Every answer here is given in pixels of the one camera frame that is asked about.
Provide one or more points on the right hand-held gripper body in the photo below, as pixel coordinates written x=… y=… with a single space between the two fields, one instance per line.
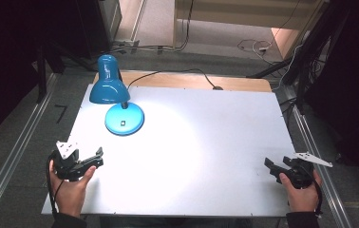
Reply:
x=301 y=174

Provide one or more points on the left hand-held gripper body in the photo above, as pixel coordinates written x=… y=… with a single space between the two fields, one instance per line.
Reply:
x=68 y=164

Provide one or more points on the blue desk lamp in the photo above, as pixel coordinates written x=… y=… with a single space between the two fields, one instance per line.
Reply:
x=109 y=88

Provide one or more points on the person's right hand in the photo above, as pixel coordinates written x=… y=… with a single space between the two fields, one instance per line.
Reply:
x=301 y=198

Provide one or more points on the person's left hand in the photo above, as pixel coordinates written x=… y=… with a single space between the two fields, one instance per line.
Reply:
x=70 y=193

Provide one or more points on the black metal stand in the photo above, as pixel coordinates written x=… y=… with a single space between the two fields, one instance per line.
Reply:
x=41 y=72
x=301 y=63

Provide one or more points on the grey power strip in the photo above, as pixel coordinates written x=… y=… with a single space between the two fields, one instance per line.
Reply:
x=127 y=42

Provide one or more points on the light wooden furniture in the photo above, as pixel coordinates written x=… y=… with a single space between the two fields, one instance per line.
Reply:
x=247 y=14

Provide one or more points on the aluminium floor rail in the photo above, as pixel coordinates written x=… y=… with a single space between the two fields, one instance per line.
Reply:
x=318 y=164
x=13 y=152

